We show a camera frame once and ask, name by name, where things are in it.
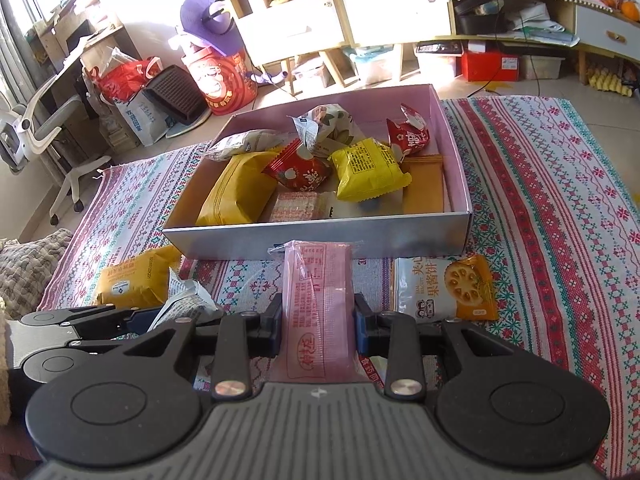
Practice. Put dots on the mustard yellow snack packet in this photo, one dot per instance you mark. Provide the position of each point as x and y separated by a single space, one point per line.
235 192

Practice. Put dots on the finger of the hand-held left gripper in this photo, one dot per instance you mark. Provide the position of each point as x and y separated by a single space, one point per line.
137 321
110 342

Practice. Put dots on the wooden shelf cabinet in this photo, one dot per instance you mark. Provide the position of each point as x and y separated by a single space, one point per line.
290 27

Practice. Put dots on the red snack packet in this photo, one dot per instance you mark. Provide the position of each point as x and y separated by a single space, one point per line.
300 170
410 137

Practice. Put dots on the wooden desk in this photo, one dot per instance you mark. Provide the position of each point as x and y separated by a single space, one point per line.
55 77

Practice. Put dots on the red box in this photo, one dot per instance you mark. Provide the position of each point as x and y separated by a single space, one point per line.
487 66

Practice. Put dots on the white floral snack packet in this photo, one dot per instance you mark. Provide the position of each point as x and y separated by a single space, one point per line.
245 142

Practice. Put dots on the purple toy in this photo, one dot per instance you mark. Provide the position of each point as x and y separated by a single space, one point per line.
265 77

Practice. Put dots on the clear storage box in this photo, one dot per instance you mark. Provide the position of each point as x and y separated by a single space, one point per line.
375 67
312 75

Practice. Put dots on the row of yellow toys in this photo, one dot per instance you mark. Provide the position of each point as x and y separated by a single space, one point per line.
610 82

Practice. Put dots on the black box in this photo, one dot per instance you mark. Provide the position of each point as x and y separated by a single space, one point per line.
480 22

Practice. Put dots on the white orange biscuit packet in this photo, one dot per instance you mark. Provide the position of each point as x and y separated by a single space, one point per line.
445 285

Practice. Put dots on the grey blanket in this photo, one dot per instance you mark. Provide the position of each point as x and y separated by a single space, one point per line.
30 265

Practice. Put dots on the bright yellow snack packet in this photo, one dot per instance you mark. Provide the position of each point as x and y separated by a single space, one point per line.
367 170

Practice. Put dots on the dark brown ribbed tray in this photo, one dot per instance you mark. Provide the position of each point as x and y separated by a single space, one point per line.
175 92

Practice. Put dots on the white grey snack packet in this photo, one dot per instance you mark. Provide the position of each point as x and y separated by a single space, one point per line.
187 297

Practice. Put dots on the white storage box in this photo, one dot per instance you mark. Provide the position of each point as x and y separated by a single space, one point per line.
542 66
435 65

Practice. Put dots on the tan flat snack packet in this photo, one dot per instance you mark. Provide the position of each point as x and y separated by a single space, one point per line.
422 187

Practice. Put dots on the patterned woven mat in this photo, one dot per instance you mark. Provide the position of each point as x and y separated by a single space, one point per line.
540 210

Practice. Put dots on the red plastic bag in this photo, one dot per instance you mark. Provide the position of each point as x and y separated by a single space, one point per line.
125 77

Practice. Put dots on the low wooden cabinet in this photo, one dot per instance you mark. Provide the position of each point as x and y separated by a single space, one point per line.
607 30

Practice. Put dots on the white shopping bag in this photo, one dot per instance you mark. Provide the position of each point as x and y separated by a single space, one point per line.
142 120

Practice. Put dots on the pink snack packet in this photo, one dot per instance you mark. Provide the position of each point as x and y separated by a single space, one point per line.
320 310

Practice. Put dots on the grey floral snack packet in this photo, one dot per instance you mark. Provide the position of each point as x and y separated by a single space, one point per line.
325 127

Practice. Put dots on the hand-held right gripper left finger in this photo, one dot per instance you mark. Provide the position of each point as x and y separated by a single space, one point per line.
276 330

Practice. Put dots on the loose papers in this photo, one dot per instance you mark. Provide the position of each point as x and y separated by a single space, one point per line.
540 15

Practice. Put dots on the orange snack packet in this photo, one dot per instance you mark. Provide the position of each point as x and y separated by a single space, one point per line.
135 282

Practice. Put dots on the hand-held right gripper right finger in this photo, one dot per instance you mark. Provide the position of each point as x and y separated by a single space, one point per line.
362 332

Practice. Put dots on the white office chair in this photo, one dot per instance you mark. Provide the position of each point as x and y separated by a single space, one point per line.
20 130

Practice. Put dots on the pink cardboard box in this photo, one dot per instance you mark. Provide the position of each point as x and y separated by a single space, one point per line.
225 242

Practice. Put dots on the red bucket with face print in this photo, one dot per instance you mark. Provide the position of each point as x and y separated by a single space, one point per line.
225 82

